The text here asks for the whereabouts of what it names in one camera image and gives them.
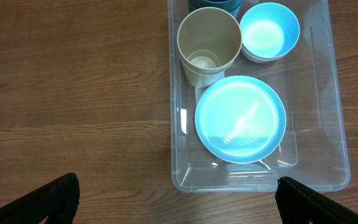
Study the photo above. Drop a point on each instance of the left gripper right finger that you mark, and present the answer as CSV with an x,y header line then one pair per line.
x,y
298,203

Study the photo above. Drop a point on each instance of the light blue plate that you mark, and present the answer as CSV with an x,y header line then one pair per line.
x,y
240,119

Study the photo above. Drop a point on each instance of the cream cup front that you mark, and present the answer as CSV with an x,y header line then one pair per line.
x,y
199,80

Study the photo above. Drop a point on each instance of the cream cup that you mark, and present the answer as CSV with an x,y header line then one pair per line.
x,y
199,80
208,40

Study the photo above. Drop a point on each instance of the clear plastic storage bin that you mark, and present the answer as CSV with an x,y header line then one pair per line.
x,y
313,150

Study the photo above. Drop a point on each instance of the dark blue cup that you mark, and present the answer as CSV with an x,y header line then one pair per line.
x,y
227,5
235,11

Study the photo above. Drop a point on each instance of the dark blue cup front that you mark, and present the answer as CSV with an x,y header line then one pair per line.
x,y
235,11

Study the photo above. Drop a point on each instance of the light blue bowl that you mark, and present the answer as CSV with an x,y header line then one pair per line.
x,y
269,31

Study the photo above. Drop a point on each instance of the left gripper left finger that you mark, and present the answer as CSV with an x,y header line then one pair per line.
x,y
54,202

